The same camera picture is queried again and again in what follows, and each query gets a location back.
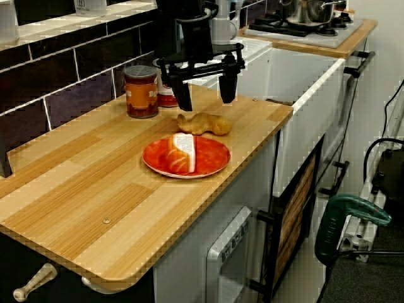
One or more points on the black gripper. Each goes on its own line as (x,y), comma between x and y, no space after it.
(197,38)

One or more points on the tan toy chicken piece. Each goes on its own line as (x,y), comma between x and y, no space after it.
(205,124)

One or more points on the red tomato can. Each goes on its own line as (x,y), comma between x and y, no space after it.
(164,96)

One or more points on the orange label soup can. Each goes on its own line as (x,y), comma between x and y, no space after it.
(140,94)

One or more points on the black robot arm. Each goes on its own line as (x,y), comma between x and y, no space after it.
(195,8)

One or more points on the grey toy faucet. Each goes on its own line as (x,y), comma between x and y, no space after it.
(222,28)

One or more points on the red round plate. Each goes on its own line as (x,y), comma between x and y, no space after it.
(211,158)

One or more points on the white toy sink unit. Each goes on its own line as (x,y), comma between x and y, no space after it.
(300,82)

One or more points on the steel cooking pot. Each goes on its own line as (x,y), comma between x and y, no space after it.
(309,14)

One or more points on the grey stove top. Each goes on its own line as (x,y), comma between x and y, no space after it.
(334,39)

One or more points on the black framed wooden panel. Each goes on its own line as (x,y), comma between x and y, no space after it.
(293,202)

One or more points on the white lidded plastic jar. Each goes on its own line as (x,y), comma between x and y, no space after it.
(90,8)
(8,22)

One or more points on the dark tile backsplash with ledge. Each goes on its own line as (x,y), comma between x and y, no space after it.
(63,75)

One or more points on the white toy oven panel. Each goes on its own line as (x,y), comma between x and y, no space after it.
(217,252)

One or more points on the white toy kitchen cabinet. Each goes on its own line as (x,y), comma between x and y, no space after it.
(189,252)

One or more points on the green power tool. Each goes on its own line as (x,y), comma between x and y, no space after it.
(328,233)

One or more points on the black device box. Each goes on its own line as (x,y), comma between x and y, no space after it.
(391,170)

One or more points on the aluminium extrusion frame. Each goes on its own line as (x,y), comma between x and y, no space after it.
(356,233)

